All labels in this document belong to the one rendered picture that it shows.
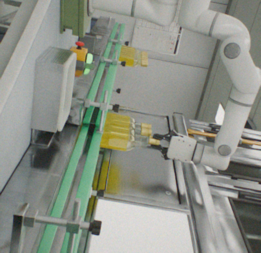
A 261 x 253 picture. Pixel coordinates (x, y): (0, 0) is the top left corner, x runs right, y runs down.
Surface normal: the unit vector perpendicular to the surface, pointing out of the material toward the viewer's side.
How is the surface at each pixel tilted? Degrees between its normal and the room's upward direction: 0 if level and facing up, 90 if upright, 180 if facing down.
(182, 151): 105
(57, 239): 90
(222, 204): 90
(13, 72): 90
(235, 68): 118
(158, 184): 90
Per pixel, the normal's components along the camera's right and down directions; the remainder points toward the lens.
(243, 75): -0.31, 0.26
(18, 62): 0.15, -0.65
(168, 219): 0.18, -0.89
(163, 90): -0.03, 0.41
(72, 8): -0.10, 0.74
